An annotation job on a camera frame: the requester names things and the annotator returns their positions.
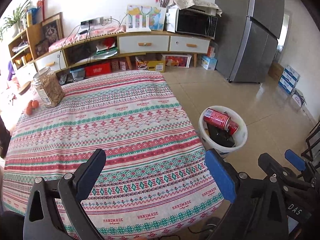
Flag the wooden side shelf unit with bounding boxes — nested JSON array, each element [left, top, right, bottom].
[[8, 22, 49, 69]]

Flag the clear jar of seeds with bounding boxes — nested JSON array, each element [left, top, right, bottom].
[[32, 67, 65, 107]]

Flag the black microwave oven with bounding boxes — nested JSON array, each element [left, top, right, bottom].
[[176, 9, 217, 39]]

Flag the blue white stacked boxes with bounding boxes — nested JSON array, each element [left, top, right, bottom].
[[278, 65, 300, 94]]

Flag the white power strip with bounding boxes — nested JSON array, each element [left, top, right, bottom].
[[80, 17, 113, 28]]

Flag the blue white carton box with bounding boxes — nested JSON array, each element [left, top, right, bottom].
[[201, 55, 217, 70]]

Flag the framed cat picture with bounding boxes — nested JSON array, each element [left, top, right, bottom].
[[42, 12, 64, 46]]

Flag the patterned striped tablecloth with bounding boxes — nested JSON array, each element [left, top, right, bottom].
[[2, 70, 223, 239]]

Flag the wooden white TV cabinet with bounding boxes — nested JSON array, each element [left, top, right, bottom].
[[15, 29, 211, 81]]

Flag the red cardboard box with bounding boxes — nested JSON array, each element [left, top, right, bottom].
[[85, 62, 112, 77]]

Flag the white framed red picture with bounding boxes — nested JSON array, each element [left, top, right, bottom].
[[162, 54, 192, 68]]

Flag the yellow cardboard box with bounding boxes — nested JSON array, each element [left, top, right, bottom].
[[135, 56, 165, 73]]

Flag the red cartoon milk can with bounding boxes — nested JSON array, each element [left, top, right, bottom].
[[228, 120, 239, 136]]

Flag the black plastic tray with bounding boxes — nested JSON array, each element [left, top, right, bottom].
[[207, 124, 235, 147]]

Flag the glass jar wooden lid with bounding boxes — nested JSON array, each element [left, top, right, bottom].
[[18, 81, 31, 95]]

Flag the white picture frame stand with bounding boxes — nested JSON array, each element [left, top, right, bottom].
[[125, 14, 151, 33]]

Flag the red tall drink can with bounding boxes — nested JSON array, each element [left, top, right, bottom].
[[203, 108, 231, 131]]

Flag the green potted plant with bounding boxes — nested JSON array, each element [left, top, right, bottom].
[[1, 0, 31, 41]]

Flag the white plastic trash bucket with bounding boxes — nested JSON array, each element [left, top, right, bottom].
[[199, 106, 248, 158]]

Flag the grey steel refrigerator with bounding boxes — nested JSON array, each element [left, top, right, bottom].
[[215, 0, 285, 83]]

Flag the pink cabinet runner cloth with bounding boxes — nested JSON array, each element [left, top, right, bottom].
[[48, 25, 126, 52]]

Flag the colourful map board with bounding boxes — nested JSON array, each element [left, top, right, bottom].
[[125, 5, 167, 32]]

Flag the orange tangerine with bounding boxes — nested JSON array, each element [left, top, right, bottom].
[[25, 107, 33, 115], [31, 100, 39, 109], [27, 100, 33, 108]]

